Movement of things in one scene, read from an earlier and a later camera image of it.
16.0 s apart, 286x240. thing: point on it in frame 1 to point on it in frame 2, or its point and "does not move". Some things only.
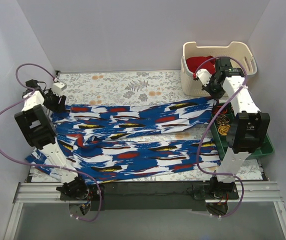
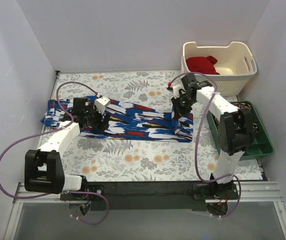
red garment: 195,63 does not move
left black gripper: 58,104 to 98,119
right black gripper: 214,88 to 179,107
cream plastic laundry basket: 240,59 does not move
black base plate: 166,196 does not move
